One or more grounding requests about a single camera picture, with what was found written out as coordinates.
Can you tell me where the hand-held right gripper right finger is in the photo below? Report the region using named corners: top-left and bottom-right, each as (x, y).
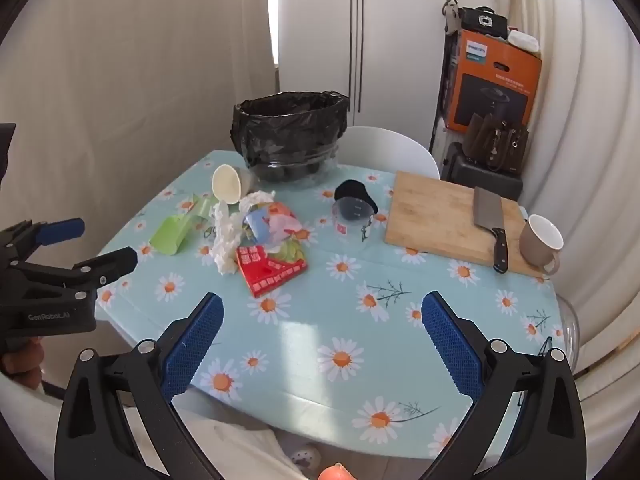
top-left (421, 291), bottom-right (587, 480)

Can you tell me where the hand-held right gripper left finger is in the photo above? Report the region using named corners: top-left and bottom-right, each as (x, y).
top-left (54, 291), bottom-right (225, 480)

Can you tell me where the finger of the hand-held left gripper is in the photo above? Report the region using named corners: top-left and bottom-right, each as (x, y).
top-left (10, 246), bottom-right (139, 293)
top-left (0, 217), bottom-right (86, 261)

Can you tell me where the red snack packet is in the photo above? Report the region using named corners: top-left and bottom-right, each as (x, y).
top-left (236, 244), bottom-right (308, 299)

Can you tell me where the waste bin with black bag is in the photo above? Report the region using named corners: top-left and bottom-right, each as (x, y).
top-left (231, 90), bottom-right (350, 190)

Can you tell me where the person's left hand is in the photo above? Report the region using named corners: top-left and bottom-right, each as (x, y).
top-left (0, 337), bottom-right (43, 391)

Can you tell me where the green plastic wrapper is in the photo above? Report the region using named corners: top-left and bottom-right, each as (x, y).
top-left (149, 197), bottom-right (221, 257)

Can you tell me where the person's white clothing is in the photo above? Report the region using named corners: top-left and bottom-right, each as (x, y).
top-left (120, 400), bottom-right (296, 480)

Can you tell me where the crumpled white tissue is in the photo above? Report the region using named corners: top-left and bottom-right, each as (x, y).
top-left (210, 191), bottom-right (277, 276)

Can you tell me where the clear plastic chair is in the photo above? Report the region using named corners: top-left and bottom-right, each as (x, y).
top-left (550, 295), bottom-right (581, 376)

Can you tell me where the blue floral tablecloth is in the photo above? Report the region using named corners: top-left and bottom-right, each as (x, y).
top-left (95, 150), bottom-right (568, 461)

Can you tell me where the beige mug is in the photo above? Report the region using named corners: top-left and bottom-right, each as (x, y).
top-left (518, 214), bottom-right (565, 276)

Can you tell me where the wooden cutting board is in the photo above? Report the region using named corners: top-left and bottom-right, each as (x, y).
top-left (384, 170), bottom-right (548, 278)

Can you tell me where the beige paper cup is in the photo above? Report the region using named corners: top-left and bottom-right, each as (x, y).
top-left (212, 163), bottom-right (253, 205)

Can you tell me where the colourful snack packet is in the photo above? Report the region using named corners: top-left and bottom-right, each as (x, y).
top-left (242, 201), bottom-right (302, 256)

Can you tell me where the white patterned slipper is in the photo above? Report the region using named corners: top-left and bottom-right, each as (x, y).
top-left (290, 447), bottom-right (322, 471)

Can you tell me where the clear measuring cup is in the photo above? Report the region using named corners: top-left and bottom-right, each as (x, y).
top-left (332, 179), bottom-right (379, 243)

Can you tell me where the black suitcase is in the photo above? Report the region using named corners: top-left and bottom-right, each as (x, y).
top-left (440, 141), bottom-right (524, 201)

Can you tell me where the beige curtain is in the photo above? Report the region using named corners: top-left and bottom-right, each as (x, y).
top-left (0, 0), bottom-right (278, 311)

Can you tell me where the white chair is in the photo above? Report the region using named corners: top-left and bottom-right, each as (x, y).
top-left (340, 126), bottom-right (441, 181)

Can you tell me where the brown leather bag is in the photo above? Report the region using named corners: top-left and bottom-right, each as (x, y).
top-left (462, 112), bottom-right (530, 173)

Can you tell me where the white curtain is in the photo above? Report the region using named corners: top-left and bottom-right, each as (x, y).
top-left (500, 0), bottom-right (640, 396)

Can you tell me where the orange cardboard box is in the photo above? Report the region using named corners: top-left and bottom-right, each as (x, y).
top-left (437, 29), bottom-right (543, 133)

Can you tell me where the white pouch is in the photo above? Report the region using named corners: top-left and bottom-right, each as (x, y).
top-left (507, 30), bottom-right (542, 53)

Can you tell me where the white wardrobe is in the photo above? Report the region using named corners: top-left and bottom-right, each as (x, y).
top-left (277, 0), bottom-right (448, 148)

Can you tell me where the black handbag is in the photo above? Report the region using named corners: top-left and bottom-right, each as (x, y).
top-left (459, 6), bottom-right (509, 38)

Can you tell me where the steel cleaver with black handle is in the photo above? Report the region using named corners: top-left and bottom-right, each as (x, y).
top-left (472, 186), bottom-right (510, 275)

